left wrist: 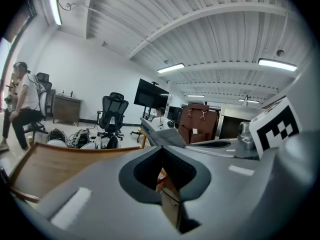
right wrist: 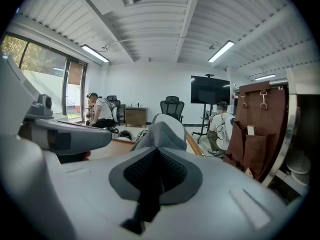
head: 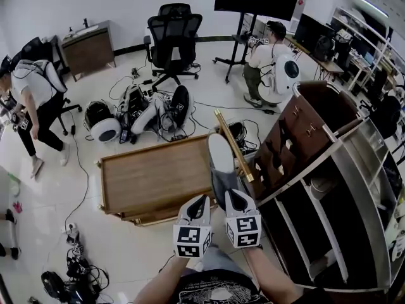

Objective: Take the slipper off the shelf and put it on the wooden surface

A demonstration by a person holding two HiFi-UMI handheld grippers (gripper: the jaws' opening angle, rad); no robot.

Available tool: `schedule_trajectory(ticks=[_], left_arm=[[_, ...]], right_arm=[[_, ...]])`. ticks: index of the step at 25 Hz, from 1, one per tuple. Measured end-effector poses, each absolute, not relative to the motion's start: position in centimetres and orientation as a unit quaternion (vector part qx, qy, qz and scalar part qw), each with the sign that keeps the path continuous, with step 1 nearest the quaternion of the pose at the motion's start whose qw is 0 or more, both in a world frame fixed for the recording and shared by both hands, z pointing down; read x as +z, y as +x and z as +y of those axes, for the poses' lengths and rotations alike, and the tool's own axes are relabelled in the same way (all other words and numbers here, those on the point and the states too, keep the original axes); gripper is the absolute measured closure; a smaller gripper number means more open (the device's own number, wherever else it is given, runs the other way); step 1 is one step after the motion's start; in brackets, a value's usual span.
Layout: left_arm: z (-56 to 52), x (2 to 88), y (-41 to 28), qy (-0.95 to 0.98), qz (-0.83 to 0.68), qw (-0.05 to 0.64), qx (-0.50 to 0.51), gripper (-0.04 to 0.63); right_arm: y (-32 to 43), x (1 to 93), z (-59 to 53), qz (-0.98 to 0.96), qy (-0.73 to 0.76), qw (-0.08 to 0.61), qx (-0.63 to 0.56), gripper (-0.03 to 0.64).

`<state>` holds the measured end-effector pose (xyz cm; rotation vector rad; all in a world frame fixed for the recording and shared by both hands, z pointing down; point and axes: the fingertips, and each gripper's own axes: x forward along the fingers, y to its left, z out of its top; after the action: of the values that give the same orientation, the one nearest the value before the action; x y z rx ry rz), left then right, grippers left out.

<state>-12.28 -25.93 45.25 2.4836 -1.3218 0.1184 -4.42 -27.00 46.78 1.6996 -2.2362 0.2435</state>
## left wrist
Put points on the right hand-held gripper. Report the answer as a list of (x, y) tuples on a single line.
[(275, 129)]

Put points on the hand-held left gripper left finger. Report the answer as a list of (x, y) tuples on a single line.
[(100, 204)]

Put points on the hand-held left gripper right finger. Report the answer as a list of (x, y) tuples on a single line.
[(237, 196)]

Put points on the stainless steel service cart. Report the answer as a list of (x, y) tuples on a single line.
[(197, 124)]

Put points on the wooden vanity cabinet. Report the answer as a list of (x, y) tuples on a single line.
[(67, 110)]

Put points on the black desk monitor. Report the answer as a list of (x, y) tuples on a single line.
[(175, 112)]

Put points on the long ceiling light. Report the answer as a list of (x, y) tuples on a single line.
[(171, 67), (248, 100), (55, 5), (195, 95), (277, 64)]

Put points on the large black television screen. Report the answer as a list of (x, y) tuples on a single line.
[(150, 94)]

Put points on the black mesh office chair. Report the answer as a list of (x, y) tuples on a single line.
[(113, 114), (45, 84)]

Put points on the black faucet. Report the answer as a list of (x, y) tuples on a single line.
[(71, 94)]

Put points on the round ceiling smoke detector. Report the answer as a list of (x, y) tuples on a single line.
[(280, 53)]

